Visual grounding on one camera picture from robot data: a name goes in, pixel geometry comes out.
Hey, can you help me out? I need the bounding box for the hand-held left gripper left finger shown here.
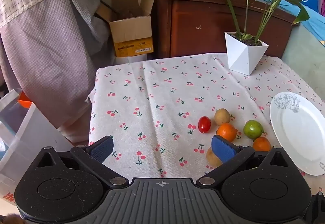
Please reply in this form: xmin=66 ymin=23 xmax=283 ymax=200
xmin=34 ymin=135 xmax=129 ymax=187

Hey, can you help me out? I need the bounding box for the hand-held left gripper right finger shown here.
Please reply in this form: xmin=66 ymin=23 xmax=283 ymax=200
xmin=195 ymin=135 xmax=292 ymax=186

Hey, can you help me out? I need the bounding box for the brown longan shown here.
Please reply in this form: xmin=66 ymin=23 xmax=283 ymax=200
xmin=206 ymin=146 xmax=224 ymax=167
xmin=214 ymin=109 xmax=231 ymax=126

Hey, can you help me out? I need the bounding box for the orange mandarin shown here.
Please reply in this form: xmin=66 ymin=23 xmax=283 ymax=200
xmin=217 ymin=123 xmax=238 ymax=142
xmin=252 ymin=137 xmax=271 ymax=152

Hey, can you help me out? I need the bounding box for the red cherry tomato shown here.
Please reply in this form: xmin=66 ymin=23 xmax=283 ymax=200
xmin=198 ymin=116 xmax=211 ymax=134

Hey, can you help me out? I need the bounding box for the white plate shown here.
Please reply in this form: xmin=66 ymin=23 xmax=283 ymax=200
xmin=270 ymin=92 xmax=325 ymax=176

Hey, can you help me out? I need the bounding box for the green lime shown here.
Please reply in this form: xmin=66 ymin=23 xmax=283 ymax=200
xmin=243 ymin=120 xmax=264 ymax=138

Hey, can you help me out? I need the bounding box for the white plastic bag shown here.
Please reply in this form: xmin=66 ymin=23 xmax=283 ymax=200
xmin=0 ymin=88 xmax=74 ymax=204

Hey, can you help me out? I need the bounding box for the cherry print tablecloth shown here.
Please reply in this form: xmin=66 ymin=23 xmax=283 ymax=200
xmin=88 ymin=53 xmax=325 ymax=184

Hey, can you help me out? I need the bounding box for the orange plastic item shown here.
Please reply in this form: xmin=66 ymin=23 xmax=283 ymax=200
xmin=18 ymin=91 xmax=33 ymax=108

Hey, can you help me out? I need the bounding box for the white faceted plant pot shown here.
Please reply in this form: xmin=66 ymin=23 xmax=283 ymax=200
xmin=224 ymin=32 xmax=269 ymax=76

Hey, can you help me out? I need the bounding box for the checked lilac cloth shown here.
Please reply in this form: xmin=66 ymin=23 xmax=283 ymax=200
xmin=0 ymin=0 xmax=116 ymax=143

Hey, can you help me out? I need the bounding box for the open cardboard box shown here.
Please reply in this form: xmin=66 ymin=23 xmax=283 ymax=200
xmin=96 ymin=0 xmax=156 ymax=57

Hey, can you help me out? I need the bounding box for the grey-green sofa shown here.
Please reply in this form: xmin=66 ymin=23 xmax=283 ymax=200
xmin=282 ymin=21 xmax=325 ymax=82

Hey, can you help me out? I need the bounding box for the dark wooden cabinet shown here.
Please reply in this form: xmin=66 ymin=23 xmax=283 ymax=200
xmin=145 ymin=0 xmax=300 ymax=59

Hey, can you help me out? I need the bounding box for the blue cloth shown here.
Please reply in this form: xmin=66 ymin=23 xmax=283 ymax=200
xmin=242 ymin=0 xmax=325 ymax=48

